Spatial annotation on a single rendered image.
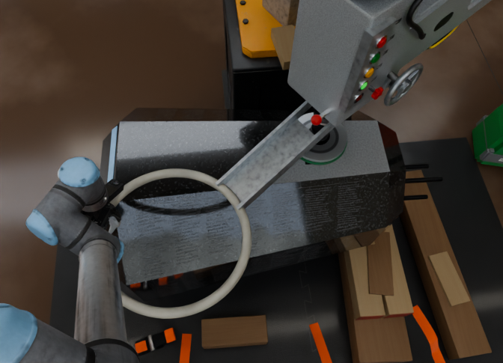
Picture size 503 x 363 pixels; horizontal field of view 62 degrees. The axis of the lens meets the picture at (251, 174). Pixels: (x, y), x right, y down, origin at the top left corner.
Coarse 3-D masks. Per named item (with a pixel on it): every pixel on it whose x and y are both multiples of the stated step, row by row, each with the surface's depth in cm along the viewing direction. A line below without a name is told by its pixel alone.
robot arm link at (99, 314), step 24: (96, 240) 102; (120, 240) 111; (96, 264) 90; (96, 288) 81; (120, 288) 87; (96, 312) 73; (120, 312) 76; (96, 336) 66; (120, 336) 69; (96, 360) 55; (120, 360) 59
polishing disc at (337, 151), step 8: (312, 112) 161; (304, 120) 159; (336, 128) 158; (336, 136) 156; (344, 136) 156; (328, 144) 154; (336, 144) 155; (344, 144) 155; (312, 152) 153; (320, 152) 153; (328, 152) 153; (336, 152) 153; (312, 160) 152; (320, 160) 151; (328, 160) 152
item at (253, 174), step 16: (304, 112) 144; (288, 128) 143; (304, 128) 142; (272, 144) 143; (288, 144) 142; (304, 144) 136; (240, 160) 139; (256, 160) 142; (272, 160) 141; (288, 160) 135; (224, 176) 138; (240, 176) 142; (256, 176) 141; (272, 176) 135; (240, 192) 140; (256, 192) 135; (240, 208) 135
